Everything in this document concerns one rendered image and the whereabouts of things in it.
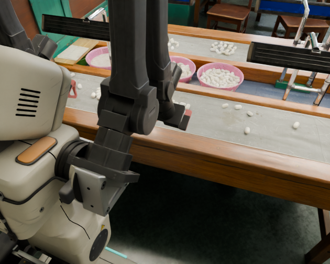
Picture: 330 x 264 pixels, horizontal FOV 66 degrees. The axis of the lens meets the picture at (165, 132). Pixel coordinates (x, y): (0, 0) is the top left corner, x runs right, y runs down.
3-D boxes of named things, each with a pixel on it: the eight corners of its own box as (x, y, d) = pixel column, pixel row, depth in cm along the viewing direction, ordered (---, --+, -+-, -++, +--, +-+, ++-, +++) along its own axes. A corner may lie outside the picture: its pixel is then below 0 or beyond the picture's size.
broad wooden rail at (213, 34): (340, 79, 176) (354, 54, 163) (104, 43, 214) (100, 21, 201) (337, 70, 184) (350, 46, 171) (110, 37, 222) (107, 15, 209)
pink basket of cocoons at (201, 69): (238, 105, 141) (241, 91, 134) (191, 97, 146) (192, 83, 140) (242, 79, 159) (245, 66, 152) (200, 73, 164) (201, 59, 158)
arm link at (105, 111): (94, 132, 47) (119, 140, 46) (111, 81, 48) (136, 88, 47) (114, 139, 56) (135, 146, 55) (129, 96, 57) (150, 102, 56)
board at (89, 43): (73, 66, 153) (73, 64, 152) (52, 62, 156) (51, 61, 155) (99, 42, 175) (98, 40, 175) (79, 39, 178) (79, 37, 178)
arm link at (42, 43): (-2, 50, 72) (21, 56, 70) (18, 18, 75) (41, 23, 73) (26, 73, 83) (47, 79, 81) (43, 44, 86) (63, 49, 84)
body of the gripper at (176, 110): (155, 100, 80) (150, 88, 73) (186, 108, 77) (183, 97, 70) (147, 118, 78) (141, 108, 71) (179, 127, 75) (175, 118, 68)
